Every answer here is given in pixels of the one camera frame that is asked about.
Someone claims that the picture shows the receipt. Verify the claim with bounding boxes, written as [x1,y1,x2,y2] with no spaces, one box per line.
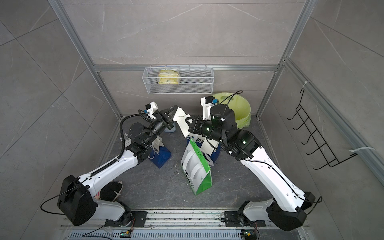
[173,107,190,138]
[200,138,221,162]

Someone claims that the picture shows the blue white paper bag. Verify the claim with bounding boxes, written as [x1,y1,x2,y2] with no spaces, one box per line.
[148,143,172,169]
[187,134,221,166]

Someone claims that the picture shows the green white paper bag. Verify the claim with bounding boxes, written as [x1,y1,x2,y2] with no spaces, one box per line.
[181,139,212,195]

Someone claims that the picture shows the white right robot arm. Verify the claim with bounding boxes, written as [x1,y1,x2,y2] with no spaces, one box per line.
[185,105,322,232]

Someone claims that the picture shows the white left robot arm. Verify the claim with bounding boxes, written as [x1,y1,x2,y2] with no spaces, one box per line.
[57,106,178,227]

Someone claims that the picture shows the yellow wet wipes pack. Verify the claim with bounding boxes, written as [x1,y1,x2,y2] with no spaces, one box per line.
[158,70,181,85]

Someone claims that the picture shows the green trash bag liner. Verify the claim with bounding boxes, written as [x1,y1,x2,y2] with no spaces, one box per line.
[213,92,251,129]

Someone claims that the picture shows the plush doll striped shirt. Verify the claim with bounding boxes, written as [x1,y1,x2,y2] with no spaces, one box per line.
[99,181,123,202]

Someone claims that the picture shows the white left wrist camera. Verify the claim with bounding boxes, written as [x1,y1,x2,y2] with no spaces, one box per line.
[144,102,159,120]

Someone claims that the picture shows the white wire mesh basket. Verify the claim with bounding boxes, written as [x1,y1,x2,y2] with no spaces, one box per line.
[142,67,215,95]

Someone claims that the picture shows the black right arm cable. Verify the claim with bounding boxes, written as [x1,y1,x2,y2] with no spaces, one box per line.
[218,89,244,113]

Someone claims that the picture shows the black corrugated cable conduit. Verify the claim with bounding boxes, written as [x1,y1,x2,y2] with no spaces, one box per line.
[89,113,142,178]

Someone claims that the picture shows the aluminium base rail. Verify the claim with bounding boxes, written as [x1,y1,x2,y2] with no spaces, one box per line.
[54,209,314,240]

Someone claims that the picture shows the black wire hook rack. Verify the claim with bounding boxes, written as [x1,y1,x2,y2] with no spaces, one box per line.
[287,89,358,171]

